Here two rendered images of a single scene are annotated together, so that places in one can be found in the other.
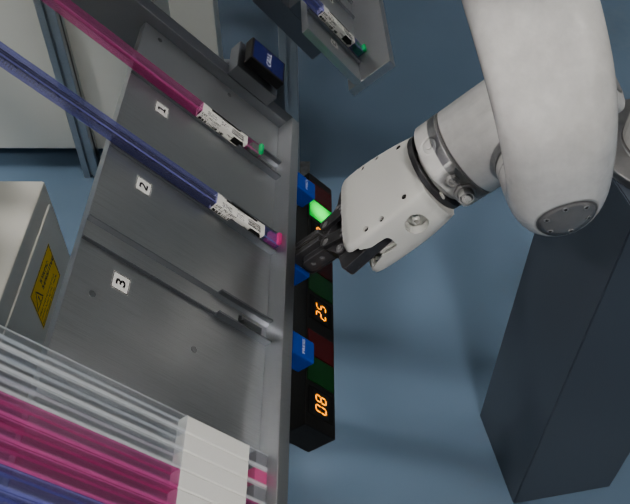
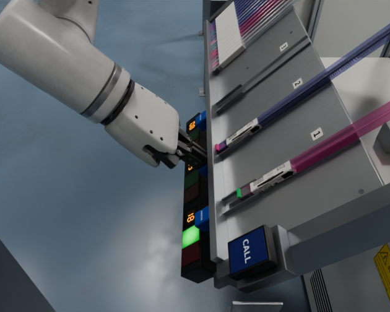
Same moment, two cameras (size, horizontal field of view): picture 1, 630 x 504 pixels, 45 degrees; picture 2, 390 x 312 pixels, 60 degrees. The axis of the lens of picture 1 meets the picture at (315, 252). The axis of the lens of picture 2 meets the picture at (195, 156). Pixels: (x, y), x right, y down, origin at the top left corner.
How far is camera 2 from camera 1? 0.92 m
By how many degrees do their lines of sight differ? 88
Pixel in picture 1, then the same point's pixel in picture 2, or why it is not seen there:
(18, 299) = not seen: hidden behind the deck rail
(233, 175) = (254, 161)
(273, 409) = (212, 80)
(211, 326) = (242, 82)
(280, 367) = (210, 89)
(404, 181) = (139, 91)
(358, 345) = not seen: outside the picture
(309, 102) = not seen: outside the picture
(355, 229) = (171, 109)
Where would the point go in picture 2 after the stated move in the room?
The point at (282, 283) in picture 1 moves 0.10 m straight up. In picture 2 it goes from (212, 122) to (215, 69)
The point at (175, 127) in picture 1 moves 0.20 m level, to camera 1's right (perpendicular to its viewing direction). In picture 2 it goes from (301, 136) to (142, 136)
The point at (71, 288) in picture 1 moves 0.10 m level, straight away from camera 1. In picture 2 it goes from (298, 24) to (342, 50)
